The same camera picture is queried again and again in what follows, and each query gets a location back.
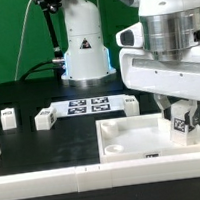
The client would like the white cable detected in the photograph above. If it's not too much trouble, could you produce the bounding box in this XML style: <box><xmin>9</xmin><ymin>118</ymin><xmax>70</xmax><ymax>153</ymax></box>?
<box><xmin>5</xmin><ymin>0</ymin><xmax>46</xmax><ymax>81</ymax></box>

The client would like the fiducial marker sheet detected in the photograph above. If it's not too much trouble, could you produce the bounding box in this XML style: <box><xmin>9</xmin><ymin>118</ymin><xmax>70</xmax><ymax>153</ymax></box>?
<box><xmin>51</xmin><ymin>94</ymin><xmax>125</xmax><ymax>118</ymax></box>

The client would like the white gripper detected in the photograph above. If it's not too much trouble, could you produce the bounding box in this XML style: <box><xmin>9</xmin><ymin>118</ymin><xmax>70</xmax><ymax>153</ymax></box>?
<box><xmin>119</xmin><ymin>45</ymin><xmax>200</xmax><ymax>131</ymax></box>

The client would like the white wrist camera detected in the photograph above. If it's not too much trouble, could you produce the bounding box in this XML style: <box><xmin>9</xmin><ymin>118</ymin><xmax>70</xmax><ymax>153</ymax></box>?
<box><xmin>116</xmin><ymin>22</ymin><xmax>144</xmax><ymax>48</ymax></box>

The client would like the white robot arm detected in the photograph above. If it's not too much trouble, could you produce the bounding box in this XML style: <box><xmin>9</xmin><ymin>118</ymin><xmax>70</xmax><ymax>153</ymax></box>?
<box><xmin>62</xmin><ymin>0</ymin><xmax>200</xmax><ymax>114</ymax></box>

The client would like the white square table top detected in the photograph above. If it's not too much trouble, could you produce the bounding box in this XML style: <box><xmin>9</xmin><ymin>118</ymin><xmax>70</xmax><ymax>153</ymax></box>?
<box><xmin>96</xmin><ymin>113</ymin><xmax>200</xmax><ymax>163</ymax></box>

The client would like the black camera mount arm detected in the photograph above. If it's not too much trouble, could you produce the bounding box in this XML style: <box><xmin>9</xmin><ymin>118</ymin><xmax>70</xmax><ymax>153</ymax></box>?
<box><xmin>33</xmin><ymin>0</ymin><xmax>65</xmax><ymax>78</ymax></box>

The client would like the white U-shaped obstacle fence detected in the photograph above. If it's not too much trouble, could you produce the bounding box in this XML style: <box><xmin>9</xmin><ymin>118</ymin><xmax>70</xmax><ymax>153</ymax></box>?
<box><xmin>0</xmin><ymin>152</ymin><xmax>200</xmax><ymax>200</ymax></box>

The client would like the black cable bundle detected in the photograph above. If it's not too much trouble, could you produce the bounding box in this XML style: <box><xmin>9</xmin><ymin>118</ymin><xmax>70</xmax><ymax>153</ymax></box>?
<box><xmin>17</xmin><ymin>59</ymin><xmax>66</xmax><ymax>82</ymax></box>

